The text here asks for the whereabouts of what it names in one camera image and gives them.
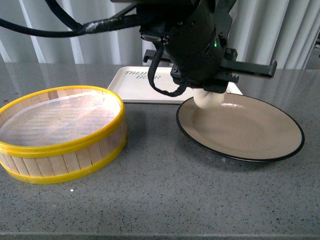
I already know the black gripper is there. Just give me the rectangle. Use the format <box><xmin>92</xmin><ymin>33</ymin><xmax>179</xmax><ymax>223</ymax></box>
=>
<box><xmin>136</xmin><ymin>0</ymin><xmax>277</xmax><ymax>93</ymax></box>

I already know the white steamed bun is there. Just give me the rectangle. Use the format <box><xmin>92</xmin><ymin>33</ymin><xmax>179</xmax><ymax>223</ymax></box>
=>
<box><xmin>193</xmin><ymin>88</ymin><xmax>226</xmax><ymax>110</ymax></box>

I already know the brown plate with black rim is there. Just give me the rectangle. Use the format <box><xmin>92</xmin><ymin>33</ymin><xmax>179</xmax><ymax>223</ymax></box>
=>
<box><xmin>176</xmin><ymin>93</ymin><xmax>305</xmax><ymax>162</ymax></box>

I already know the white bear print tray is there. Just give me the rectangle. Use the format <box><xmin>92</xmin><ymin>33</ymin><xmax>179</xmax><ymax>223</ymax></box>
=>
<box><xmin>107</xmin><ymin>66</ymin><xmax>243</xmax><ymax>104</ymax></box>

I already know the grey pleated curtain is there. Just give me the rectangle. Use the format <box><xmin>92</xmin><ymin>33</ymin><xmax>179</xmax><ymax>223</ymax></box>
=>
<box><xmin>0</xmin><ymin>0</ymin><xmax>320</xmax><ymax>69</ymax></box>

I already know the white steamer liner cloth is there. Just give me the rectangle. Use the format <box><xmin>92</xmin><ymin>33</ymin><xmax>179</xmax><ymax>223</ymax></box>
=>
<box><xmin>0</xmin><ymin>91</ymin><xmax>121</xmax><ymax>147</ymax></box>

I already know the yellow rimmed bamboo steamer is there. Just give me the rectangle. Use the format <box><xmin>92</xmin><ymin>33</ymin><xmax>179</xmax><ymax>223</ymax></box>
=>
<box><xmin>0</xmin><ymin>85</ymin><xmax>127</xmax><ymax>184</ymax></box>

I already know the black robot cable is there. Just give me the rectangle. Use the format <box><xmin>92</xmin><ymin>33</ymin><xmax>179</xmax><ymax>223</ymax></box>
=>
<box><xmin>0</xmin><ymin>0</ymin><xmax>188</xmax><ymax>98</ymax></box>

